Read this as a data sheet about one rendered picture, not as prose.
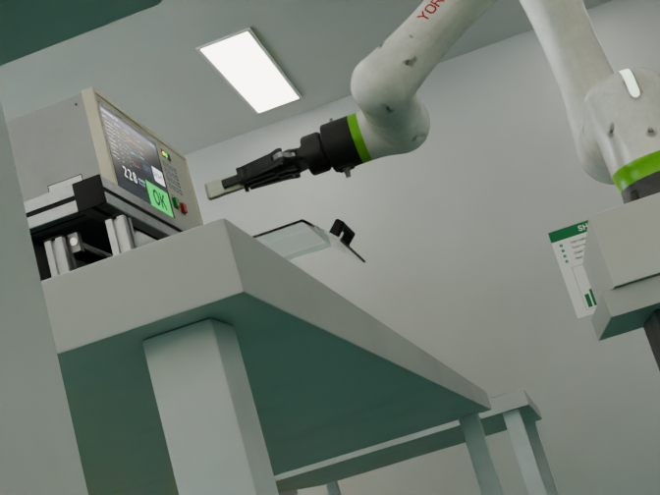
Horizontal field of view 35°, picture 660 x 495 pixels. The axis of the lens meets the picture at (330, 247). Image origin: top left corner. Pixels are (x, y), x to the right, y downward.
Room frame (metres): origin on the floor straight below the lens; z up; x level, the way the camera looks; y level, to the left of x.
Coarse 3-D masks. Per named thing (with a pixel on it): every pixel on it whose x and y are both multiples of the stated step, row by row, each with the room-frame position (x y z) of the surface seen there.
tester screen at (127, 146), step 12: (108, 120) 1.60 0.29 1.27; (108, 132) 1.58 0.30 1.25; (120, 132) 1.64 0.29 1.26; (132, 132) 1.70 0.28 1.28; (120, 144) 1.62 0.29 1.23; (132, 144) 1.68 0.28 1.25; (144, 144) 1.75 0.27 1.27; (120, 156) 1.61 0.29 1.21; (132, 156) 1.67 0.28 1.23; (144, 156) 1.74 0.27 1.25; (156, 156) 1.80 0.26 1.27; (120, 168) 1.60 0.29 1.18; (132, 168) 1.65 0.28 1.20; (156, 168) 1.79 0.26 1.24; (144, 180) 1.70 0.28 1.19; (132, 192) 1.62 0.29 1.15
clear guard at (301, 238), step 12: (276, 228) 1.79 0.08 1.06; (288, 228) 1.80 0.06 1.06; (300, 228) 1.82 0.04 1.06; (312, 228) 1.81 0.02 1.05; (264, 240) 1.83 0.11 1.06; (276, 240) 1.85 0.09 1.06; (288, 240) 1.88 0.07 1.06; (300, 240) 1.90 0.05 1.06; (312, 240) 1.93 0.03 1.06; (324, 240) 1.94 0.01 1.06; (336, 240) 1.80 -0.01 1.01; (288, 252) 1.97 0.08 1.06; (300, 252) 2.00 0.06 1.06; (348, 252) 1.96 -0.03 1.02
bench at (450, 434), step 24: (504, 408) 3.13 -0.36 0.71; (528, 408) 3.35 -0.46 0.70; (432, 432) 3.16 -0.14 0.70; (456, 432) 3.58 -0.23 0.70; (528, 432) 4.87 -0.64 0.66; (360, 456) 3.24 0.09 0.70; (384, 456) 3.78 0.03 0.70; (408, 456) 4.54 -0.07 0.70; (528, 456) 3.16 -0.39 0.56; (288, 480) 3.45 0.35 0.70; (312, 480) 4.11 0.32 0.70; (336, 480) 5.02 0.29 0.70; (528, 480) 3.16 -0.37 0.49; (552, 480) 4.87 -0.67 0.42
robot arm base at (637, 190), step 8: (648, 176) 1.57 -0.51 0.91; (656, 176) 1.57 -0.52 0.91; (632, 184) 1.59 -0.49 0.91; (640, 184) 1.58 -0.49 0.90; (648, 184) 1.57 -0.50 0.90; (656, 184) 1.57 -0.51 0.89; (624, 192) 1.62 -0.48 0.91; (632, 192) 1.60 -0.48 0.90; (640, 192) 1.58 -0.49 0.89; (648, 192) 1.57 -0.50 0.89; (656, 192) 1.56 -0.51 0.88; (624, 200) 1.62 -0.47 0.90; (632, 200) 1.60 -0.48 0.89
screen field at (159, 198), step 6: (150, 186) 1.73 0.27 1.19; (150, 192) 1.72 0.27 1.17; (156, 192) 1.75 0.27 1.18; (162, 192) 1.78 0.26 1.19; (150, 198) 1.71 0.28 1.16; (156, 198) 1.74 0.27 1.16; (162, 198) 1.77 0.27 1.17; (168, 198) 1.81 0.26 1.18; (156, 204) 1.73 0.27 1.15; (162, 204) 1.77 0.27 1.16; (168, 204) 1.80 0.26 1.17; (162, 210) 1.76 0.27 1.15; (168, 210) 1.79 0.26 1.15
